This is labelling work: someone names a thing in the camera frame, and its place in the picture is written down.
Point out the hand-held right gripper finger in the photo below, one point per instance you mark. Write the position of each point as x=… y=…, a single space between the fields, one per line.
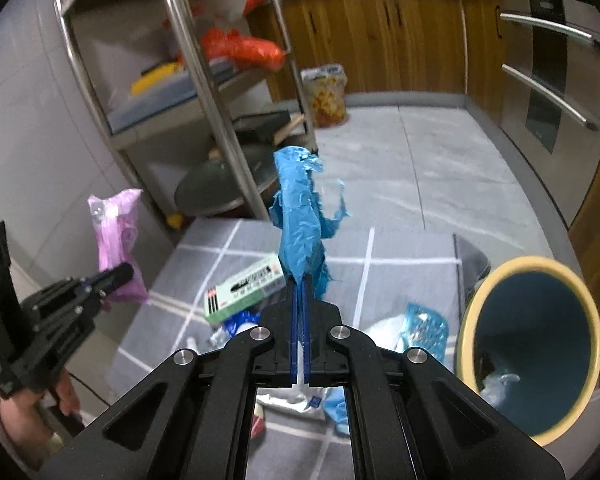
x=306 y=310
x=294 y=310

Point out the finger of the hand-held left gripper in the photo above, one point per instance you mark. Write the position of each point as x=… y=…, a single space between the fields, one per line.
x=112 y=276
x=87 y=317

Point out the pink plastic bag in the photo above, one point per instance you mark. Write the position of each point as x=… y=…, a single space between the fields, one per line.
x=115 y=230

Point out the blue patterned packet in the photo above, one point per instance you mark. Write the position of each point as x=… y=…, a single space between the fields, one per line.
x=425 y=327

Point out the blue bin with yellow rim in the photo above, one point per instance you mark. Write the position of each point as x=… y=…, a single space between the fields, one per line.
x=530 y=320

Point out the person's left hand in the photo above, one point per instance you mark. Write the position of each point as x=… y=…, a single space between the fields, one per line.
x=25 y=415

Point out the green and white box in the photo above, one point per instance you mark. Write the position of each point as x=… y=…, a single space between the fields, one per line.
x=240 y=285

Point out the clear plastic bottle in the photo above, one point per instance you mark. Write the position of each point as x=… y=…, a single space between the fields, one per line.
x=230 y=327

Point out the grey mat with white lines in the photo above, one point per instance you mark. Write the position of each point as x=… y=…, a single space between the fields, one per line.
x=390 y=280

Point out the round dark pan lid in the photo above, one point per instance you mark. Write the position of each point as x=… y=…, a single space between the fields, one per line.
x=205 y=190

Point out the yellow item on shelf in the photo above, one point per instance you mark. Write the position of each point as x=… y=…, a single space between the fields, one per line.
x=152 y=79

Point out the crumpled clear plastic wrapper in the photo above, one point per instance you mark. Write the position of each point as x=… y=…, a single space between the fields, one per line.
x=500 y=387

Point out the metal shelf rack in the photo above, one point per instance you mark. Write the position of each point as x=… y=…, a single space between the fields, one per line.
x=207 y=85

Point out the floral bag with plastic liner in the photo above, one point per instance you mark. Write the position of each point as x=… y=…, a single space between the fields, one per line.
x=326 y=95

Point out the large orange plastic bag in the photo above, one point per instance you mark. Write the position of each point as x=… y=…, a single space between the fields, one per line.
x=245 y=50

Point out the wooden base cabinets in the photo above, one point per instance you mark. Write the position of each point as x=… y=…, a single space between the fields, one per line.
x=380 y=40

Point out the stainless steel oven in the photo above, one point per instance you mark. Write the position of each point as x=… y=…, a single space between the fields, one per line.
x=550 y=85

